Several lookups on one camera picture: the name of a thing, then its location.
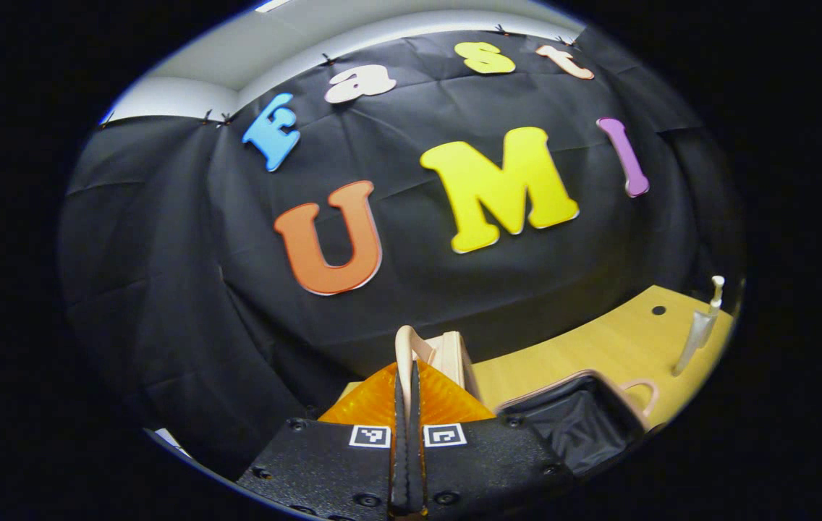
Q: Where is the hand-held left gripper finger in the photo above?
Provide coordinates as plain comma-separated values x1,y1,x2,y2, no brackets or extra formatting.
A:
408,360,575,521
236,360,410,521

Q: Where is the white pump bottle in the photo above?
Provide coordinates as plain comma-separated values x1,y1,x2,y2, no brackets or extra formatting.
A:
671,275,727,378

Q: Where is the pink suitcase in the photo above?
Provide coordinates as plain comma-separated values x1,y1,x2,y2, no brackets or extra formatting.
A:
394,325,661,480

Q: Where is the black backdrop cloth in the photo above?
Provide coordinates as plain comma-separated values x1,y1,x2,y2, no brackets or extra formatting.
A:
56,25,745,478

